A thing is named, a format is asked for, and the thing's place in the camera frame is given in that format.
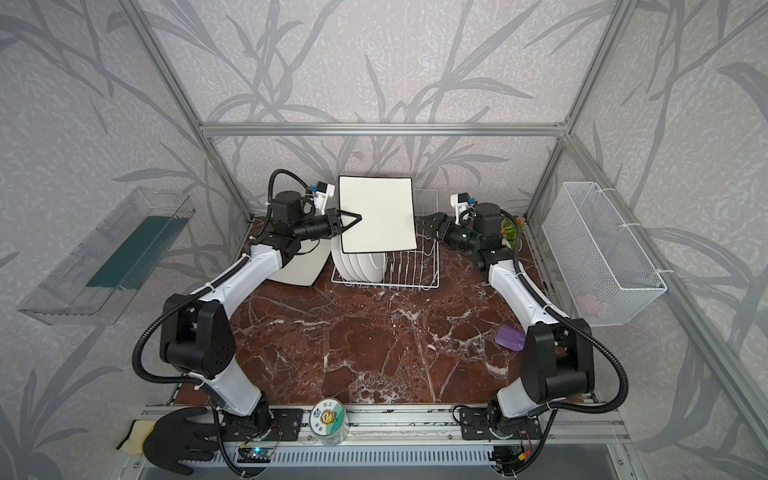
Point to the left green circuit board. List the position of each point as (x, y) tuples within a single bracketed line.
[(255, 454)]

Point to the purple scoop pink handle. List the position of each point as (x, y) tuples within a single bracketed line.
[(510, 338)]

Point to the black glove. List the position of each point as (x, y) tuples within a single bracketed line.
[(175, 438)]

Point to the square white plate black rim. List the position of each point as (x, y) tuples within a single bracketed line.
[(305, 267)]

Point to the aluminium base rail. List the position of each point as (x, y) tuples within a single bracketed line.
[(440, 439)]

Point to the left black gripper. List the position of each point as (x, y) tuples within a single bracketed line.
[(333, 222)]

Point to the white pot artificial flowers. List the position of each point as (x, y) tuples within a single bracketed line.
[(510, 230)]

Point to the round tape roll green label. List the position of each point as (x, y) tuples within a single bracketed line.
[(329, 421)]

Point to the round white plate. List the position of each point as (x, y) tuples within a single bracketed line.
[(349, 272), (373, 266), (338, 260), (354, 259)]

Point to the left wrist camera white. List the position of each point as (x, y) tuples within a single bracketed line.
[(318, 196)]

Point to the yellow sponge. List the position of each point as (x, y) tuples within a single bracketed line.
[(138, 432)]

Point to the white mesh wall basket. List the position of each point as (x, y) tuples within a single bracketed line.
[(597, 252)]

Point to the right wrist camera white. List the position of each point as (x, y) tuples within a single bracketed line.
[(464, 208)]

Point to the pink object in basket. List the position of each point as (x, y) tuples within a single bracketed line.
[(589, 306)]

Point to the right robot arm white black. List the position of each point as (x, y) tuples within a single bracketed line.
[(558, 351)]

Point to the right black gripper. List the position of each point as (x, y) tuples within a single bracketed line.
[(445, 228)]

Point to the white wire dish rack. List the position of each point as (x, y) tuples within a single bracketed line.
[(414, 269)]

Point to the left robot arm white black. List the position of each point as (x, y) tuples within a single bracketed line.
[(192, 341)]

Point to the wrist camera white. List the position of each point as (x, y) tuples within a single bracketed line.
[(464, 208), (318, 196)]

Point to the clear plastic wall shelf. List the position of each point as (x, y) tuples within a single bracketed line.
[(95, 283)]

